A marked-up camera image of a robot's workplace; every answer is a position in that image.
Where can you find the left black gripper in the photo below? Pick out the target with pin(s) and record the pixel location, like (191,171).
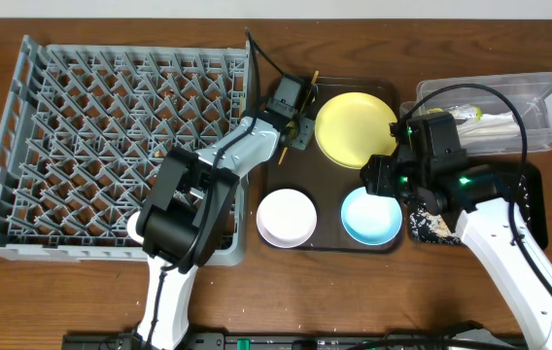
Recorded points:
(305,132)

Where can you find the white cup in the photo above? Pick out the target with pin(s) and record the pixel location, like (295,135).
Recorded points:
(131,228)

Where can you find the grey plastic dish rack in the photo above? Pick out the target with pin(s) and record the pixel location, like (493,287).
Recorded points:
(83,133)

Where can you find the wooden chopstick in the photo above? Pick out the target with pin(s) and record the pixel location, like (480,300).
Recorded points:
(314,78)

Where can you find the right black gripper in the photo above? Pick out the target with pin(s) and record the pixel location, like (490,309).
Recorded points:
(380,170)

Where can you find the white napkin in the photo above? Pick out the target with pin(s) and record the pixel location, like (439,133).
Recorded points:
(488,127)

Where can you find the yellow round plate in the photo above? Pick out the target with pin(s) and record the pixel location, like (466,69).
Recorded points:
(353,126)

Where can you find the clear plastic container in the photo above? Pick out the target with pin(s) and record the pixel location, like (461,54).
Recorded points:
(530,93)

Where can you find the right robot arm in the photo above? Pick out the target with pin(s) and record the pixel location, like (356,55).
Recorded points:
(481,209)

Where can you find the light blue bowl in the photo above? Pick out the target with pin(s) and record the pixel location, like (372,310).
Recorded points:
(371,219)

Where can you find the spilled rice pile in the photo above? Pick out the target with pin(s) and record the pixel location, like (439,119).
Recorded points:
(427,228)

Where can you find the dark brown serving tray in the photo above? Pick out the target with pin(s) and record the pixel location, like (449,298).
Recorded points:
(326,183)

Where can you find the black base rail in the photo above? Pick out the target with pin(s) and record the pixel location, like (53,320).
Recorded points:
(468,330)

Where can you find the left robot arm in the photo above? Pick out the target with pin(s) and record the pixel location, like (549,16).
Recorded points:
(182,221)

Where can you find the black rectangular bin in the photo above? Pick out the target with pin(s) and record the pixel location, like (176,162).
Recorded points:
(532,206)

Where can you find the white shallow bowl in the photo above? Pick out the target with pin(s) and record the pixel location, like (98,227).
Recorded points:
(286,218)

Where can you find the green snack wrapper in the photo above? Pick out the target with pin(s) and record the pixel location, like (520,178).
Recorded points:
(460,113)

